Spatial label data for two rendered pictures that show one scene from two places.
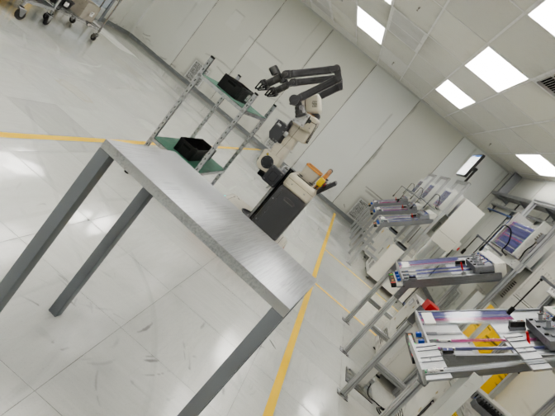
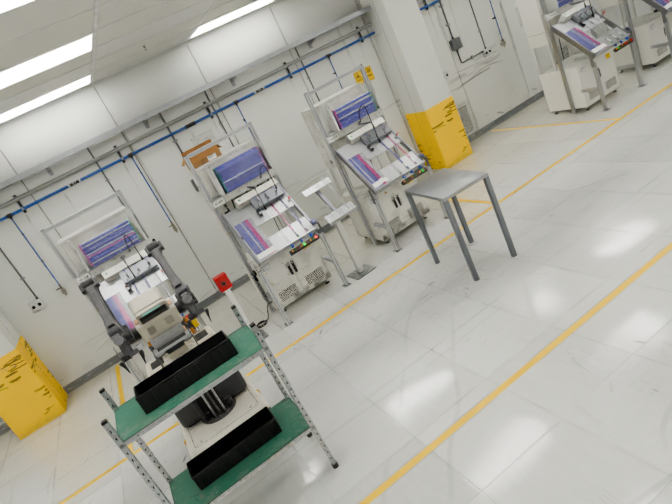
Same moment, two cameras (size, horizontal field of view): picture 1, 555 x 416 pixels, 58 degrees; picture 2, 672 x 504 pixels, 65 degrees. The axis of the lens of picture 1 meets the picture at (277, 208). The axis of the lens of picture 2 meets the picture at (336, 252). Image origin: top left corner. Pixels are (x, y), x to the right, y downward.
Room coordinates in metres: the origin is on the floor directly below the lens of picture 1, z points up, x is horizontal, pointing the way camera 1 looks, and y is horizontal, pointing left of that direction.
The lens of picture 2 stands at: (4.14, 3.77, 2.20)
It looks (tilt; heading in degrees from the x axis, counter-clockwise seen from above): 19 degrees down; 249
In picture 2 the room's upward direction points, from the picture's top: 26 degrees counter-clockwise
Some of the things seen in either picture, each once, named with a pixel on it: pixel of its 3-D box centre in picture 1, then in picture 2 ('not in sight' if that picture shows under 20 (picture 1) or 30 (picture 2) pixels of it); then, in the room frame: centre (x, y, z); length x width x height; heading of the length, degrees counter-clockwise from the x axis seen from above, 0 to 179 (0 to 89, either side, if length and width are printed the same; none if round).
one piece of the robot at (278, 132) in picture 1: (282, 130); (174, 346); (4.11, 0.37, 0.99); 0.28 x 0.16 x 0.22; 177
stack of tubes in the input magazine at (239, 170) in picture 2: not in sight; (240, 169); (2.61, -1.54, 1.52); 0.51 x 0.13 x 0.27; 177
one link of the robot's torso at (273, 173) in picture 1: (268, 170); not in sight; (4.04, 0.25, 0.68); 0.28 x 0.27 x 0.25; 177
